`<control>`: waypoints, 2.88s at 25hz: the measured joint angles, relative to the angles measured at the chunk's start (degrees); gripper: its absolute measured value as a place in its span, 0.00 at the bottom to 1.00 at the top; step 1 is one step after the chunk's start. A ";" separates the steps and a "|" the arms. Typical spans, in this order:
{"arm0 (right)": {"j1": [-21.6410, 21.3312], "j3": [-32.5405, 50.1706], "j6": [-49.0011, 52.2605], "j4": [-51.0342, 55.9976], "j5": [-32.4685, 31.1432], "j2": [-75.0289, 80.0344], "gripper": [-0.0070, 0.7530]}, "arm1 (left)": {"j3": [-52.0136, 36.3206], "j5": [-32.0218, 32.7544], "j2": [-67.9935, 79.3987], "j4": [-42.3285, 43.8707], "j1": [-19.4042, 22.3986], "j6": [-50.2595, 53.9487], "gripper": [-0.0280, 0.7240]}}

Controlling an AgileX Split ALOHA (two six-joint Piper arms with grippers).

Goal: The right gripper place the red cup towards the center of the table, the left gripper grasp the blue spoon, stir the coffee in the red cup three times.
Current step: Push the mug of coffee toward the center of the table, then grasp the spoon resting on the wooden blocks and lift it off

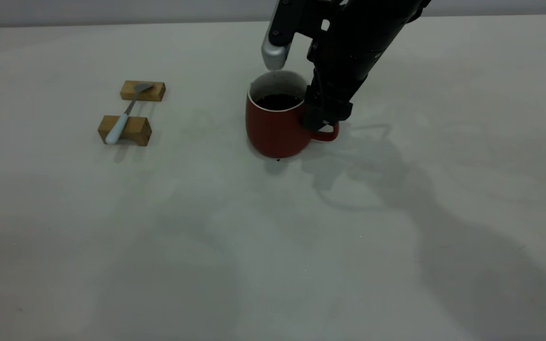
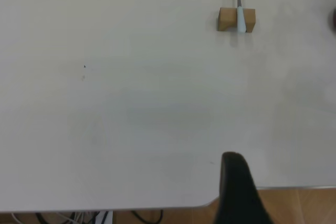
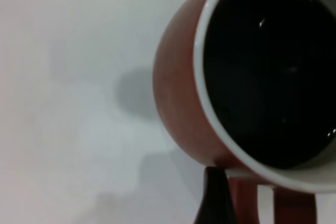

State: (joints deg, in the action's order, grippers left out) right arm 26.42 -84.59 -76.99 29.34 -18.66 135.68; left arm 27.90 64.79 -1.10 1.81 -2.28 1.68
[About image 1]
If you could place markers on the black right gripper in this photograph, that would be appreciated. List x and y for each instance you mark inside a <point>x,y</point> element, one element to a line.
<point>344,66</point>

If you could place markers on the red ceramic mug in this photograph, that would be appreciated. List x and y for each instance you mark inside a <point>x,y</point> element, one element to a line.
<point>273,133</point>

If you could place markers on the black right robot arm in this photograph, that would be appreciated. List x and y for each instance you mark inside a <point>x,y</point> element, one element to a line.
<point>389,13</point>

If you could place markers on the dark coffee liquid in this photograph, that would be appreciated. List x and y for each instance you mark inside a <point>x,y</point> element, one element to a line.
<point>277,102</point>

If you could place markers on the flat rectangular wooden block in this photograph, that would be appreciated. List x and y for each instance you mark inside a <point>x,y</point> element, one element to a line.
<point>155,93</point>

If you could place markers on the arch-shaped wooden block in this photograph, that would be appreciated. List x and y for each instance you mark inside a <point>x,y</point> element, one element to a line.
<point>138,130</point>

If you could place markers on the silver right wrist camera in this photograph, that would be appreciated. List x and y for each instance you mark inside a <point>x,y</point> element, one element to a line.
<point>275,53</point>

